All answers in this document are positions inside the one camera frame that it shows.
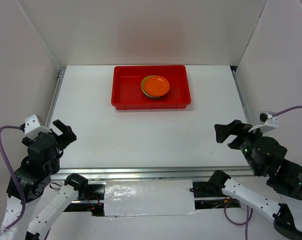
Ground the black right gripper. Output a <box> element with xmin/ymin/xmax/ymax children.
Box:
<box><xmin>212</xmin><ymin>117</ymin><xmax>266</xmax><ymax>174</ymax></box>

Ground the orange plate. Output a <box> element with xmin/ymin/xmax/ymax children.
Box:
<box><xmin>144</xmin><ymin>75</ymin><xmax>170</xmax><ymax>98</ymax></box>

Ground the green plate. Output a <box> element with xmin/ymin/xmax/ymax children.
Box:
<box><xmin>141</xmin><ymin>75</ymin><xmax>155</xmax><ymax>99</ymax></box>

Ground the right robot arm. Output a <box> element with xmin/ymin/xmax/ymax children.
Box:
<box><xmin>208</xmin><ymin>120</ymin><xmax>302</xmax><ymax>240</ymax></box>

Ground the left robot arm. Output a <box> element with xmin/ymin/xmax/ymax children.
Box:
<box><xmin>0</xmin><ymin>115</ymin><xmax>89</xmax><ymax>240</ymax></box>

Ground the red plastic bin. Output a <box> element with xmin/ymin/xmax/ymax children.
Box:
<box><xmin>111</xmin><ymin>65</ymin><xmax>191</xmax><ymax>110</ymax></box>

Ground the white foil cover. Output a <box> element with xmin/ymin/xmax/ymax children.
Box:
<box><xmin>104</xmin><ymin>180</ymin><xmax>196</xmax><ymax>217</ymax></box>

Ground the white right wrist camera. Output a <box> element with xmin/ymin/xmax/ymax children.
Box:
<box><xmin>248</xmin><ymin>111</ymin><xmax>278</xmax><ymax>133</ymax></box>

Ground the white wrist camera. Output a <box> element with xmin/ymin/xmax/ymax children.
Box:
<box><xmin>248</xmin><ymin>111</ymin><xmax>278</xmax><ymax>133</ymax></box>
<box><xmin>20</xmin><ymin>114</ymin><xmax>52</xmax><ymax>140</ymax></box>

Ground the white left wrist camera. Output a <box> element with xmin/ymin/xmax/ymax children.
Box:
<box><xmin>20</xmin><ymin>114</ymin><xmax>52</xmax><ymax>140</ymax></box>

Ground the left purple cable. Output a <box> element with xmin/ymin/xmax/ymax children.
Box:
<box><xmin>0</xmin><ymin>125</ymin><xmax>28</xmax><ymax>238</ymax></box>

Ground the aluminium rail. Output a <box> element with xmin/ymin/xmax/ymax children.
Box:
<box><xmin>52</xmin><ymin>166</ymin><xmax>253</xmax><ymax>181</ymax></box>

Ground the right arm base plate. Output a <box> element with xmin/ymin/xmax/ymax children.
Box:
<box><xmin>189</xmin><ymin>181</ymin><xmax>232</xmax><ymax>200</ymax></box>

